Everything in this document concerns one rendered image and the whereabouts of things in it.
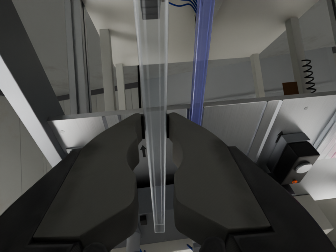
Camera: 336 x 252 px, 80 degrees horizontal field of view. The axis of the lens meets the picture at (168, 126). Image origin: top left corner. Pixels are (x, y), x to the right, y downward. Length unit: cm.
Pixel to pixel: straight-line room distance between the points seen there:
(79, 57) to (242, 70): 260
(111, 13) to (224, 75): 240
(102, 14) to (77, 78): 22
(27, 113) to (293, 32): 81
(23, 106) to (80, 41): 34
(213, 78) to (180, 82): 46
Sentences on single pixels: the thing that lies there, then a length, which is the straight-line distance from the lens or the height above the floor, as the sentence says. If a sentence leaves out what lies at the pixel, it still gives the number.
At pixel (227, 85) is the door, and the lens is 292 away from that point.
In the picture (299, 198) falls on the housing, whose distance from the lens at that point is 59.
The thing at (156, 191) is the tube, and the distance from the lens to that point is 20.
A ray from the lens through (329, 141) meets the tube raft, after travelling 43.
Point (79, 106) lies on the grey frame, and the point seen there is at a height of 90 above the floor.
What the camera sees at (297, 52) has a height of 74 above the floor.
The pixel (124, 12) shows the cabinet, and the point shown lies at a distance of 68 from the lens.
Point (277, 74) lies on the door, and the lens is 305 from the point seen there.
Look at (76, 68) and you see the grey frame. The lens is 57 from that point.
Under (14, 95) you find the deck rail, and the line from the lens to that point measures 27.
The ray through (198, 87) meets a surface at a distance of 24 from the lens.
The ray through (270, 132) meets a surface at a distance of 36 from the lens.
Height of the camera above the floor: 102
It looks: 6 degrees down
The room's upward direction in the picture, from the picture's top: 174 degrees clockwise
